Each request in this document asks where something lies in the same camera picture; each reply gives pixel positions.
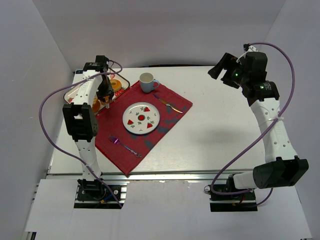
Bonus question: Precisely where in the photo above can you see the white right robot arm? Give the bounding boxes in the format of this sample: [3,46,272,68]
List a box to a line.
[208,43,309,196]

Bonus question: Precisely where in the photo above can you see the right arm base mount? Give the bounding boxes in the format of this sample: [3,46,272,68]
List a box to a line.
[203,174,258,213]

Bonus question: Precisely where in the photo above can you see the red placemat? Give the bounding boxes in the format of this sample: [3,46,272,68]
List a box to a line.
[95,82,193,175]

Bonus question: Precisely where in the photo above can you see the sesame bun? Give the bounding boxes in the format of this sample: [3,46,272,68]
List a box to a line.
[100,100,107,106]

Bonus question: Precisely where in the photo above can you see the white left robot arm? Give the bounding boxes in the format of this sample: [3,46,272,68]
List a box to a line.
[62,55,114,200]

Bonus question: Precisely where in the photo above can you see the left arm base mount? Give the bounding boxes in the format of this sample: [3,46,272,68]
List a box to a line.
[73,184,127,210]

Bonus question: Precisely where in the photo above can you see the strawberry pattern tray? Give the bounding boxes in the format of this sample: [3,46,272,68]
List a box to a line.
[63,70,131,115]

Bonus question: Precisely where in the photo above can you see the ring donut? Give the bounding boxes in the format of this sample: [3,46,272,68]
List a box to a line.
[110,79,122,92]

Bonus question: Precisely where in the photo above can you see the white strawberry plate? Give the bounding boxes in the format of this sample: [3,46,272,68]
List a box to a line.
[122,102,161,135]

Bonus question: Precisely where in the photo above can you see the iridescent fork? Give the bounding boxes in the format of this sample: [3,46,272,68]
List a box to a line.
[108,135,142,158]

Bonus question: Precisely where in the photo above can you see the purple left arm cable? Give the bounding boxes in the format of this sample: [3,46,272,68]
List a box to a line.
[38,59,123,209]

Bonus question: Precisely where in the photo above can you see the blue white mug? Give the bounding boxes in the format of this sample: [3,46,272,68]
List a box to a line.
[139,72,160,93]

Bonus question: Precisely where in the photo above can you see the metal tongs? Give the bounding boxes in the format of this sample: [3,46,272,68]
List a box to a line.
[104,96,110,109]

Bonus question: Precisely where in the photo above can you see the iridescent knife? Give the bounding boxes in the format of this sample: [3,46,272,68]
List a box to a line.
[153,94,183,114]

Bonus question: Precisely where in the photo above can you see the round sugared cake bread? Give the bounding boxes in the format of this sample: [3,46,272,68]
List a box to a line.
[92,98,101,114]

